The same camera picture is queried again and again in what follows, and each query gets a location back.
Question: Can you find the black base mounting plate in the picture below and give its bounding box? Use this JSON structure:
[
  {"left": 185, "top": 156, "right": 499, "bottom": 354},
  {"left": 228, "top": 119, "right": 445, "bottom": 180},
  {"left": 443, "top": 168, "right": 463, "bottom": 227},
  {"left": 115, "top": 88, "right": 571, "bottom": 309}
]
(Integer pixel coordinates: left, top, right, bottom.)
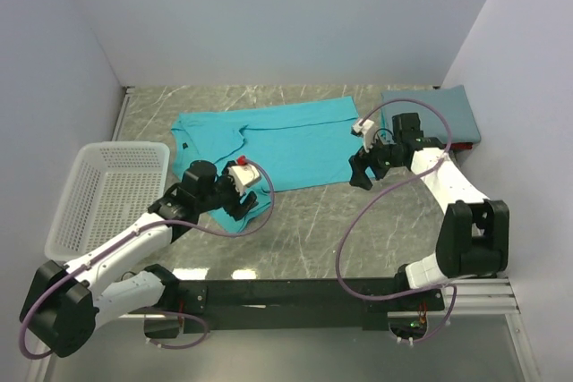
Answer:
[{"left": 127, "top": 276, "right": 449, "bottom": 341}]

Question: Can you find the turquoise t shirt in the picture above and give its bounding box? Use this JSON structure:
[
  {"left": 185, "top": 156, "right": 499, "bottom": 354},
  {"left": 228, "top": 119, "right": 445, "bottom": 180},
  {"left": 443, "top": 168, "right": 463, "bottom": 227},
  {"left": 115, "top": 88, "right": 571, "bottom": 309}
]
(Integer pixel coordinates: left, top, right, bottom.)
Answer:
[{"left": 171, "top": 97, "right": 361, "bottom": 233}]

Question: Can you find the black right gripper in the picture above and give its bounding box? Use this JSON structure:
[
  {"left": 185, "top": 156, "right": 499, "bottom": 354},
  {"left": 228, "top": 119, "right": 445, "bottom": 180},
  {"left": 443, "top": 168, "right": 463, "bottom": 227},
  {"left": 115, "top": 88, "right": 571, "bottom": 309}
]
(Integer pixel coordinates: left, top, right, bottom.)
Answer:
[{"left": 349, "top": 131, "right": 405, "bottom": 191}]

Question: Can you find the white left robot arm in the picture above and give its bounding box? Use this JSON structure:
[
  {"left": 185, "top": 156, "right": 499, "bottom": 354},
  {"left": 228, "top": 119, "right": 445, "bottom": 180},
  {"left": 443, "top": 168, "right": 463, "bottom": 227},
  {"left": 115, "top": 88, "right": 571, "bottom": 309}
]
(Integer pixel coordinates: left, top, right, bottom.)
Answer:
[{"left": 19, "top": 157, "right": 269, "bottom": 360}]

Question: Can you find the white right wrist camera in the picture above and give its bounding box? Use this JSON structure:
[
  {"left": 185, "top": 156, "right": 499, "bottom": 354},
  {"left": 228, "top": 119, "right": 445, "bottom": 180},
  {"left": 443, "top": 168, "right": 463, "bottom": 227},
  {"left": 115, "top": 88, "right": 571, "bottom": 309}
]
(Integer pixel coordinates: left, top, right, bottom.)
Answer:
[{"left": 351, "top": 118, "right": 376, "bottom": 153}]

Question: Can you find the white plastic laundry basket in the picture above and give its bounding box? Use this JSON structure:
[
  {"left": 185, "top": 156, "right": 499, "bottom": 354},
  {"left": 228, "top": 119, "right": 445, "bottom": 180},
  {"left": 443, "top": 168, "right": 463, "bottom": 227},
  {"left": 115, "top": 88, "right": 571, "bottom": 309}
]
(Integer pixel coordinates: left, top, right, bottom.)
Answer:
[{"left": 45, "top": 141, "right": 170, "bottom": 261}]

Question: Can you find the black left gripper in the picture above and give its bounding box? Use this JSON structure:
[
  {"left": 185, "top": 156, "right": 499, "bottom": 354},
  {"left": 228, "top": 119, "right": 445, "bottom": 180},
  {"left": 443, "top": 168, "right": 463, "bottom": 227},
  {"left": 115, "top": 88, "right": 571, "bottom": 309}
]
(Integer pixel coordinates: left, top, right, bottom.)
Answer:
[{"left": 197, "top": 161, "right": 258, "bottom": 219}]

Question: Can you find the aluminium rail frame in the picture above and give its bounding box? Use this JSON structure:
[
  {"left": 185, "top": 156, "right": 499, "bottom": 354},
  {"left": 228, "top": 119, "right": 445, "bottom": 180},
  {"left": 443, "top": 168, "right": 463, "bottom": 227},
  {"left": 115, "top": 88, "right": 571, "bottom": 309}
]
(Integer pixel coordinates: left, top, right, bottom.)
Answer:
[{"left": 120, "top": 276, "right": 523, "bottom": 323}]

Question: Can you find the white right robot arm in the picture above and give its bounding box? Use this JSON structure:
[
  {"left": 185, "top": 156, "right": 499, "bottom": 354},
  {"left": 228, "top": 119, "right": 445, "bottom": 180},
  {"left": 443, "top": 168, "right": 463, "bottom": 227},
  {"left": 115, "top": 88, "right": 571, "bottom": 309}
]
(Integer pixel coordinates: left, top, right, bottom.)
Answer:
[{"left": 349, "top": 113, "right": 509, "bottom": 310}]

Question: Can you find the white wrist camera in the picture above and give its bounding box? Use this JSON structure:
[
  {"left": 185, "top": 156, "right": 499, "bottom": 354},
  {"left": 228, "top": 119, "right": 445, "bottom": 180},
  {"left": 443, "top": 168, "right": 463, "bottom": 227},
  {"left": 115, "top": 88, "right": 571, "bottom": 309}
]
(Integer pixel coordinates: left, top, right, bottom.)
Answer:
[
  {"left": 351, "top": 118, "right": 376, "bottom": 153},
  {"left": 227, "top": 156, "right": 261, "bottom": 194}
]

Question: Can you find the folded red t shirt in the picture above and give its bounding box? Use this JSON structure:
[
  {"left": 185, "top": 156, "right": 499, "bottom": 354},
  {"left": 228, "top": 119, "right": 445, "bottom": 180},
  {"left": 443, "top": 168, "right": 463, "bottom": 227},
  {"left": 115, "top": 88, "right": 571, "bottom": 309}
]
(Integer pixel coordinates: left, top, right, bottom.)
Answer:
[{"left": 450, "top": 142, "right": 473, "bottom": 151}]

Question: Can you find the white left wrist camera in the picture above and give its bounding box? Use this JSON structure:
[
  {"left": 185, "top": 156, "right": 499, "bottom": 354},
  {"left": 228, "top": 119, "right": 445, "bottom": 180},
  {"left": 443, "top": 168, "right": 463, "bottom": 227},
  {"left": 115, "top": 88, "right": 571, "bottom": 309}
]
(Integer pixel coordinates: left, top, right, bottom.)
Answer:
[{"left": 227, "top": 156, "right": 261, "bottom": 194}]

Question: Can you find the folded grey-blue t shirt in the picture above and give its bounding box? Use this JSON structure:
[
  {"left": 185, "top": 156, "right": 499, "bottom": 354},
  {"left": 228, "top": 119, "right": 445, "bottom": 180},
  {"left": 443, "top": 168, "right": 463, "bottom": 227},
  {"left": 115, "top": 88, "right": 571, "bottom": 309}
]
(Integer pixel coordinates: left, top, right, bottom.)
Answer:
[{"left": 380, "top": 84, "right": 483, "bottom": 146}]

